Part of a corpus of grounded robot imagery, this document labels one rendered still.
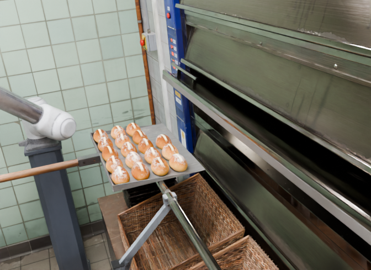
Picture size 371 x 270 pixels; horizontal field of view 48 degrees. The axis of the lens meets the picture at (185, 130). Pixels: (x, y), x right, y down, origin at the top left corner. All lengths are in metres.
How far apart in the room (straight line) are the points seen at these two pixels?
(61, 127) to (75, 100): 0.73
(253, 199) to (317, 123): 0.64
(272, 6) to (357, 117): 0.43
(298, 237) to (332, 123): 0.51
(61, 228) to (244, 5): 1.85
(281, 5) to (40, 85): 1.98
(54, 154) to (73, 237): 0.58
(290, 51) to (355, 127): 0.32
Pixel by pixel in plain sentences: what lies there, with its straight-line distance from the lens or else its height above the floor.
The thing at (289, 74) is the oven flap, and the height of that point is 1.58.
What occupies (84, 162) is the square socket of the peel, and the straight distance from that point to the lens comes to 1.75.
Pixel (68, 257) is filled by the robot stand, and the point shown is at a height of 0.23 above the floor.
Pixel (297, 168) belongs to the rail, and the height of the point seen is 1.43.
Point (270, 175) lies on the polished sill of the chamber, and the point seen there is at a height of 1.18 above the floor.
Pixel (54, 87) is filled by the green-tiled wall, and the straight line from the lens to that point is 2.92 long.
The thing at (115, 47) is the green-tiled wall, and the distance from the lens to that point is 2.91.
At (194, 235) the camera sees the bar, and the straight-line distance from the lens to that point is 1.27.
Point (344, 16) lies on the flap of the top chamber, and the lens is 1.05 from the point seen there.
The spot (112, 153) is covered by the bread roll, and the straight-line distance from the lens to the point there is 1.73.
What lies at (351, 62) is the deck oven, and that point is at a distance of 1.06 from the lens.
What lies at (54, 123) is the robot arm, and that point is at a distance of 2.24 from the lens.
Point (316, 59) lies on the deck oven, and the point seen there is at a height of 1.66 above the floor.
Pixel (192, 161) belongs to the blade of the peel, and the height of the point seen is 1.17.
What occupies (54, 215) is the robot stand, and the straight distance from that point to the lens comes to 2.70.
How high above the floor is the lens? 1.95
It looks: 23 degrees down
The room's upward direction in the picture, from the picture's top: 6 degrees counter-clockwise
